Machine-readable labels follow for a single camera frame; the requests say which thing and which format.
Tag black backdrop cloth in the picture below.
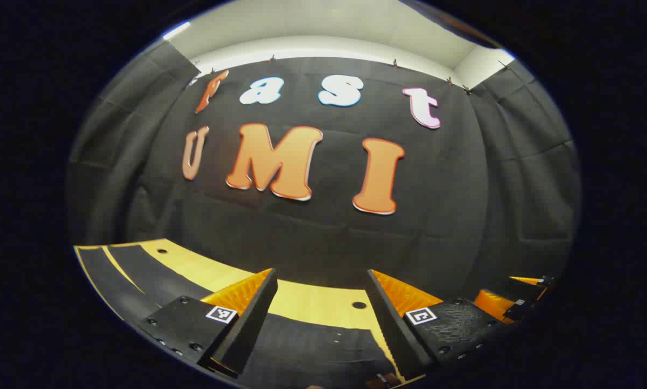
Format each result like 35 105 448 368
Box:
66 41 581 303

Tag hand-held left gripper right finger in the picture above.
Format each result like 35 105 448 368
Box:
365 269 513 381

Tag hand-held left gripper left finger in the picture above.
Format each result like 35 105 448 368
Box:
138 268 278 379

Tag dark grey jeans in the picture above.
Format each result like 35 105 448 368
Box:
75 244 405 389

